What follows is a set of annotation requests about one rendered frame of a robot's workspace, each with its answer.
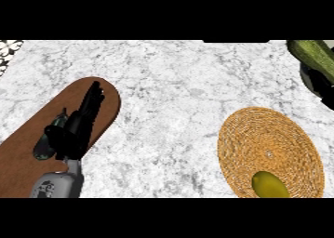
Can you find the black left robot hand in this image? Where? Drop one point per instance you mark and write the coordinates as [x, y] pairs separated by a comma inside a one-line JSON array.
[[80, 124]]

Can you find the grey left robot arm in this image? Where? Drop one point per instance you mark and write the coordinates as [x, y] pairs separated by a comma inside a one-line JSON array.
[[59, 182]]

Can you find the brown oval placemat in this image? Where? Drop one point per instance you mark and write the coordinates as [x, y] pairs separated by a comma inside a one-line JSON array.
[[23, 155]]

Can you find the woven wicker round bowl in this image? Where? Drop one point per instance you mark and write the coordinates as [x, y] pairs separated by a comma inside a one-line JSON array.
[[269, 142]]

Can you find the black white patterned tile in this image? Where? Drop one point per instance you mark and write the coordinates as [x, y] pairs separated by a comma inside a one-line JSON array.
[[2, 55]]

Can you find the yellow green fruit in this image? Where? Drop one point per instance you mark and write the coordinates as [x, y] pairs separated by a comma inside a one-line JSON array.
[[269, 186]]

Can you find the black plant pot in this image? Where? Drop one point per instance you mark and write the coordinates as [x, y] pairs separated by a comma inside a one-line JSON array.
[[324, 89]]

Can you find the green plant leaf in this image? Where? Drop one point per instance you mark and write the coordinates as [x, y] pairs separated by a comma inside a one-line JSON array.
[[318, 59]]

